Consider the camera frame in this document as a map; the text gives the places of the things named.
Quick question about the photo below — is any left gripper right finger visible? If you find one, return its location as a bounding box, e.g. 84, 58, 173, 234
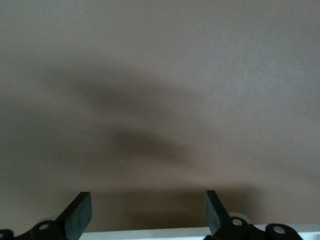
203, 189, 302, 240

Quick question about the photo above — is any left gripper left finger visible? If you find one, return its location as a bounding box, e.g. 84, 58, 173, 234
0, 191, 93, 240

